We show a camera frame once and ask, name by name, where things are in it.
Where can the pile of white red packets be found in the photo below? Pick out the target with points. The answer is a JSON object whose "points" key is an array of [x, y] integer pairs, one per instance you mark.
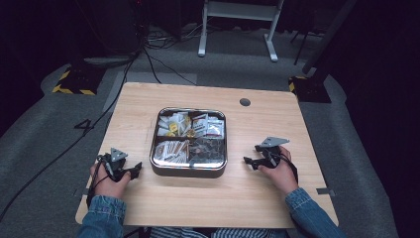
{"points": [[208, 127]]}

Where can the grey table bracket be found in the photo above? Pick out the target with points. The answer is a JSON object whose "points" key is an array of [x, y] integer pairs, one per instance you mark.
{"points": [[325, 191], [81, 192]]}

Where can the black stand with pole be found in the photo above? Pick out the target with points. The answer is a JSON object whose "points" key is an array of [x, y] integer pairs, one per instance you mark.
{"points": [[312, 87]]}

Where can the dark divided box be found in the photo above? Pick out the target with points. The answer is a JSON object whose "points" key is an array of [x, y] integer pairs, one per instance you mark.
{"points": [[188, 173]]}

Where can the person's striped clothing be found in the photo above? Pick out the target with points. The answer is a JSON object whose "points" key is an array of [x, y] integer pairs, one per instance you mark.
{"points": [[231, 234]]}

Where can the black yellow striped stand base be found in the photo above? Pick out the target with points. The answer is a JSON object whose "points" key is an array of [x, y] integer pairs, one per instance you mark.
{"points": [[77, 82]]}

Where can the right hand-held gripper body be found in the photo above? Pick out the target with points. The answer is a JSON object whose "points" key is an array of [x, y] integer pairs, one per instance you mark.
{"points": [[271, 155]]}

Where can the pile of brown striped sachets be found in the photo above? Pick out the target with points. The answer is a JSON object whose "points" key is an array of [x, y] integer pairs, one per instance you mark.
{"points": [[171, 152]]}

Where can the pile of white yellow packets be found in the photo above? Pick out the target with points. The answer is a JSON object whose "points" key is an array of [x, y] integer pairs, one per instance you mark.
{"points": [[173, 125]]}

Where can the person's right hand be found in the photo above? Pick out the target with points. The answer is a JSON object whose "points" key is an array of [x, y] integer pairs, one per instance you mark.
{"points": [[284, 175]]}

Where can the pile of dark packets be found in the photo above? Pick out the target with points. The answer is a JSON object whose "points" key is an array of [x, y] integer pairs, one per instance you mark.
{"points": [[207, 152]]}

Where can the person's left hand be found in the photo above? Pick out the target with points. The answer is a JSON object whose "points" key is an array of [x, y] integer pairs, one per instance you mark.
{"points": [[107, 186]]}

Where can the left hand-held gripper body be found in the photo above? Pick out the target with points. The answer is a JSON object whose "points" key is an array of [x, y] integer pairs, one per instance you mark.
{"points": [[115, 165]]}

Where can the grey table grommet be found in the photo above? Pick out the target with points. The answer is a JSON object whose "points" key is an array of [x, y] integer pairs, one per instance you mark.
{"points": [[244, 102]]}

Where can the white metal desk frame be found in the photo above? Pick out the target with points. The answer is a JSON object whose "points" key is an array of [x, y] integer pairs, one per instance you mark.
{"points": [[237, 11]]}

